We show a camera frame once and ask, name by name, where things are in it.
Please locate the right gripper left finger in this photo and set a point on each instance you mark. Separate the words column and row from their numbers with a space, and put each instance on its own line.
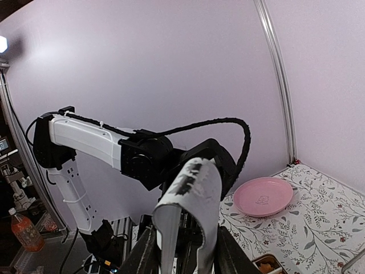
column 144, row 257

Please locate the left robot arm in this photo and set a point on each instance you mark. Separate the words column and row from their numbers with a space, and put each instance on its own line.
column 145, row 156

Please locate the orange drink bottle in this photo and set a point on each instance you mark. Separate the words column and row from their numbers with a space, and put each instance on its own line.
column 26, row 233

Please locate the left aluminium frame post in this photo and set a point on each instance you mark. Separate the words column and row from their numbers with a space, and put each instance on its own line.
column 281, row 76

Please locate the metal serving tongs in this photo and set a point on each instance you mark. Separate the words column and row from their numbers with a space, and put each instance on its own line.
column 197, row 190

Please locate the silver metal tray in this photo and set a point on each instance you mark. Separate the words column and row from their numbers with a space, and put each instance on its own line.
column 355, row 266

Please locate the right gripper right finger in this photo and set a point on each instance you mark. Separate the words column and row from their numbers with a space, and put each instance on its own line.
column 229, row 258

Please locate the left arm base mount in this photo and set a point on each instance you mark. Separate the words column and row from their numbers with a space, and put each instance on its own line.
column 105, row 245

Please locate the pink divided cookie tin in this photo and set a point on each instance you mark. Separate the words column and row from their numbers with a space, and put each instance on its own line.
column 268, row 263

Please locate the pink plate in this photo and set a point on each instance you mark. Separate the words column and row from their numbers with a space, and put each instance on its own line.
column 262, row 197

